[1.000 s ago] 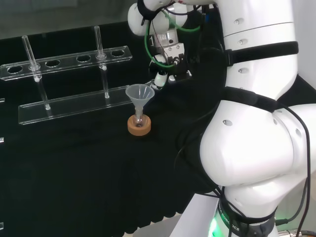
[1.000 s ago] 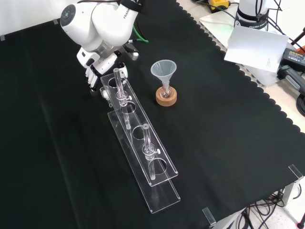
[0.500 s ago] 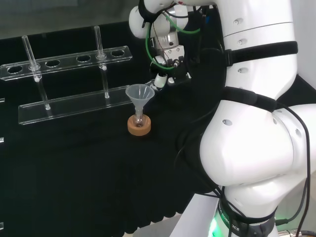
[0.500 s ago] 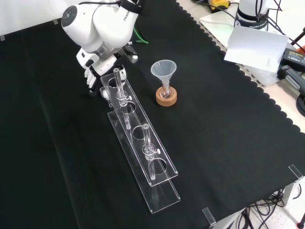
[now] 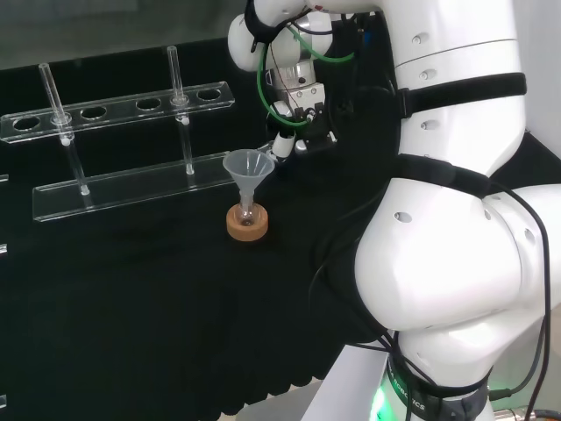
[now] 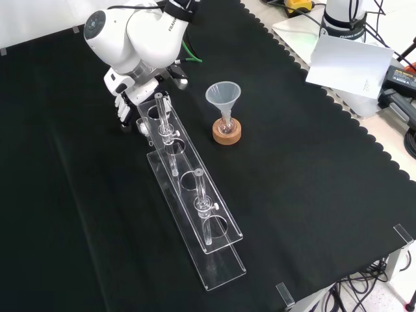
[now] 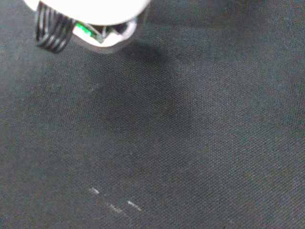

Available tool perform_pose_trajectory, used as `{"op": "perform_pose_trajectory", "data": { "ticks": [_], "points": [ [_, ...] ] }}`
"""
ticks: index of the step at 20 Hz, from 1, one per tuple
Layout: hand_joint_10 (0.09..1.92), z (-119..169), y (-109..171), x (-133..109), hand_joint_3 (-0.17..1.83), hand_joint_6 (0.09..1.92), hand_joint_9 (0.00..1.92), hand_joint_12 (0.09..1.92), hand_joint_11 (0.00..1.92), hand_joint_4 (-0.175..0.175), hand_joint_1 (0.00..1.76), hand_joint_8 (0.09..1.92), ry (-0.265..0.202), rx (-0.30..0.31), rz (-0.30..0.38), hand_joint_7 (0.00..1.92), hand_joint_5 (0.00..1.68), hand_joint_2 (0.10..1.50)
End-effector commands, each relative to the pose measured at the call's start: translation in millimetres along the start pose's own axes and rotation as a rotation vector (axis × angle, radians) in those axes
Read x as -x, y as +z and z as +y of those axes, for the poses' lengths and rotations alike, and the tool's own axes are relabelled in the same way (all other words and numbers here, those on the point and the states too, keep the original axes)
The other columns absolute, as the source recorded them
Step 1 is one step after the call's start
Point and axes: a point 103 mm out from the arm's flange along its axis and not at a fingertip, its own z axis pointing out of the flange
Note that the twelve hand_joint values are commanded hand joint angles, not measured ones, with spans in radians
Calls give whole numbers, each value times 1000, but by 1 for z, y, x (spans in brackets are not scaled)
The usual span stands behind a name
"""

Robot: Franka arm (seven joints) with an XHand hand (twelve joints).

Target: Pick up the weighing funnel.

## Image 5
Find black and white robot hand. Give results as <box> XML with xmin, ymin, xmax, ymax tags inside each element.
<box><xmin>265</xmin><ymin>83</ymin><xmax>339</xmax><ymax>163</ymax></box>

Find clear plastic funnel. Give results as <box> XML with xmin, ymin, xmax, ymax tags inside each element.
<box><xmin>222</xmin><ymin>149</ymin><xmax>276</xmax><ymax>208</ymax></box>

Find clear acrylic funnel stand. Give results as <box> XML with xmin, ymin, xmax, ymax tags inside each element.
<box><xmin>0</xmin><ymin>45</ymin><xmax>237</xmax><ymax>224</ymax></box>

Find small round-bottom glass flask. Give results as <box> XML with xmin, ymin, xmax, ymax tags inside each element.
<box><xmin>234</xmin><ymin>192</ymin><xmax>260</xmax><ymax>227</ymax></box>

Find black cloth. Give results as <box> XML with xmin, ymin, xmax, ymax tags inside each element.
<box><xmin>0</xmin><ymin>37</ymin><xmax>561</xmax><ymax>417</ymax></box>

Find green cable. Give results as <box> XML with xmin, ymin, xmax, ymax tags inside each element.
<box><xmin>255</xmin><ymin>24</ymin><xmax>356</xmax><ymax>130</ymax></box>

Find cork ring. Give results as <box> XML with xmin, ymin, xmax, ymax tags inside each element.
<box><xmin>225</xmin><ymin>203</ymin><xmax>270</xmax><ymax>243</ymax></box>

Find black cable with plug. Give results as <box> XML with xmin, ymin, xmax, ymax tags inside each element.
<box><xmin>485</xmin><ymin>181</ymin><xmax>553</xmax><ymax>421</ymax></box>

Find metal cable connector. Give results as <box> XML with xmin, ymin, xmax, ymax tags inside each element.
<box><xmin>494</xmin><ymin>407</ymin><xmax>561</xmax><ymax>421</ymax></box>

